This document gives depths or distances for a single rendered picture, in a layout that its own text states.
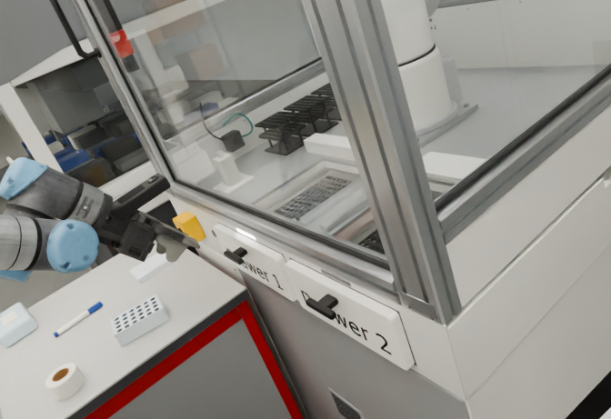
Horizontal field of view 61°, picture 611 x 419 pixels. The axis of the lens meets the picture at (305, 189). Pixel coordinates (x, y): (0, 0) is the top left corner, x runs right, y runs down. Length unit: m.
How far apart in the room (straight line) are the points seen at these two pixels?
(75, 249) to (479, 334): 0.58
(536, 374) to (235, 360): 0.73
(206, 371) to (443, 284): 0.79
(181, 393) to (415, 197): 0.89
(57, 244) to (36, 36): 1.08
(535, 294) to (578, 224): 0.15
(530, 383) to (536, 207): 0.30
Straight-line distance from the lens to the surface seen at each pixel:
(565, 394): 1.10
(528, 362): 0.95
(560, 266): 0.94
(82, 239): 0.81
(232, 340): 1.35
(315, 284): 0.93
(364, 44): 0.55
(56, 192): 0.95
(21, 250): 0.79
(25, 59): 1.77
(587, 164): 0.95
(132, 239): 1.00
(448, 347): 0.76
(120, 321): 1.37
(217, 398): 1.41
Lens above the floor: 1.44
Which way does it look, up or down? 24 degrees down
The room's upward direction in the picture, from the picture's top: 21 degrees counter-clockwise
